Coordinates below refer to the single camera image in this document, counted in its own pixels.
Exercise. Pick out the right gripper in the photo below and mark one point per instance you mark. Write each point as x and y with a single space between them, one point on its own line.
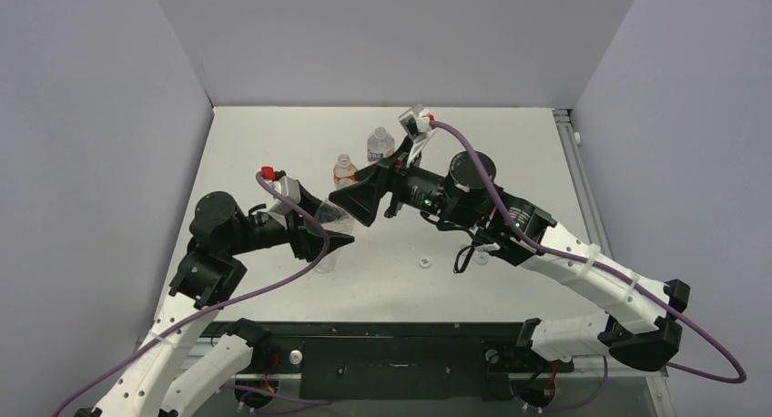
391 191

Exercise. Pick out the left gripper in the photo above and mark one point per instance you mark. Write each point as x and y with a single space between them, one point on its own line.
303 239

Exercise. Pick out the orange tea bottle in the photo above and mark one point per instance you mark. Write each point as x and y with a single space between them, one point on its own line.
344 172

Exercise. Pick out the clear blue-label bottle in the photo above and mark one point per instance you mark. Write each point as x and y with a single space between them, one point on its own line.
380 144

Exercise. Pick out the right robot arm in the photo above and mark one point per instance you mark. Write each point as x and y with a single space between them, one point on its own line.
636 320

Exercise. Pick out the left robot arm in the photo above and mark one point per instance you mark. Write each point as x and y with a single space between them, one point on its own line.
151 382

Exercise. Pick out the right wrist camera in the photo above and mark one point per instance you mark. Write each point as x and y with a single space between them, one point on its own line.
417 124

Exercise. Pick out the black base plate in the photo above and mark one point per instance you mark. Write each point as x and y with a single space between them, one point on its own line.
340 361

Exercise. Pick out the aluminium frame rail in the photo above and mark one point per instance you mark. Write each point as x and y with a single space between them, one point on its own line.
591 216

